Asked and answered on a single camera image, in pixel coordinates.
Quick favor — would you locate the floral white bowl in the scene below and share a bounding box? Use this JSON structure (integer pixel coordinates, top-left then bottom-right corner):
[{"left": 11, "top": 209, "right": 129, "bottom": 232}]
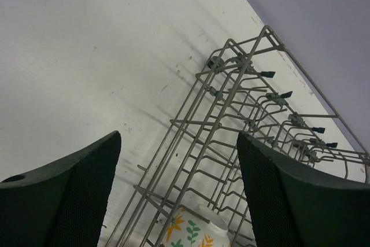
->
[{"left": 162, "top": 205, "right": 231, "bottom": 247}]

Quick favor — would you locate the grey wire dish rack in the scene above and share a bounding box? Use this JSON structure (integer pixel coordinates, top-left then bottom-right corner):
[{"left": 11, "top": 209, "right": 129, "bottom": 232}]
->
[{"left": 106, "top": 25, "right": 369, "bottom": 246}]

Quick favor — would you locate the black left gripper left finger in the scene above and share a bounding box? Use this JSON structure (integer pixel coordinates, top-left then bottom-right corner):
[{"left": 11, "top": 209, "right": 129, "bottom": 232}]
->
[{"left": 1, "top": 131, "right": 121, "bottom": 246}]

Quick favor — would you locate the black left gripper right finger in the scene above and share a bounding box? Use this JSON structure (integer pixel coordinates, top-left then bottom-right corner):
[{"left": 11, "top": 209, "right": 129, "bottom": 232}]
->
[{"left": 236, "top": 132, "right": 369, "bottom": 246}]

